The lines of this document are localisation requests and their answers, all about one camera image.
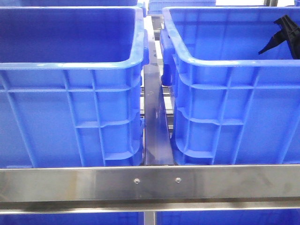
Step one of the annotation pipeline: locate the rear centre blue bin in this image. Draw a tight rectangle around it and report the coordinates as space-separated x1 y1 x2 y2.
148 0 216 15

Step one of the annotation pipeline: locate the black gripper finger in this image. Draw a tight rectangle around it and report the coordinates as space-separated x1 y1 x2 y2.
258 30 286 55
273 15 300 59

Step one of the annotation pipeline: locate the lower right blue bin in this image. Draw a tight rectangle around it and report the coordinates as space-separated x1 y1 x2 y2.
157 209 300 225

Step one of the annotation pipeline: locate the left blue plastic bin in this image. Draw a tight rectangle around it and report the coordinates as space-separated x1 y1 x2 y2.
0 7 149 168

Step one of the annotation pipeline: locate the rear left blue bin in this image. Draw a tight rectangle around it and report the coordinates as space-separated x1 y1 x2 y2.
11 0 146 17

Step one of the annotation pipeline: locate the right blue plastic bin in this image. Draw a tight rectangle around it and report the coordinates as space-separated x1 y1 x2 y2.
161 7 300 165

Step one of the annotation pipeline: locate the stainless steel front rail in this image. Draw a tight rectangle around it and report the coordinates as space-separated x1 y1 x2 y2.
0 165 300 214

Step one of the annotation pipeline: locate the lower left blue bin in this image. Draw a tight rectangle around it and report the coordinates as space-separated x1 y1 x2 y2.
0 212 143 225

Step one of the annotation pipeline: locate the blue plastic bin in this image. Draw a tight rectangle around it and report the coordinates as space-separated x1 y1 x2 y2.
161 7 300 165
0 7 149 168

